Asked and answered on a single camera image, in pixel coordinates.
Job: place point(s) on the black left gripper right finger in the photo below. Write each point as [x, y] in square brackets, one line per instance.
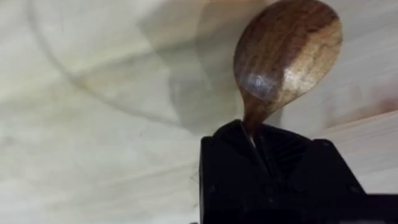
[311, 174]

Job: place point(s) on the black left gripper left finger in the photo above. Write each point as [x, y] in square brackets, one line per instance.
[227, 168]

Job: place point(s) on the brown wooden spoon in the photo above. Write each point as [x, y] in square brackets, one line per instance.
[283, 56]

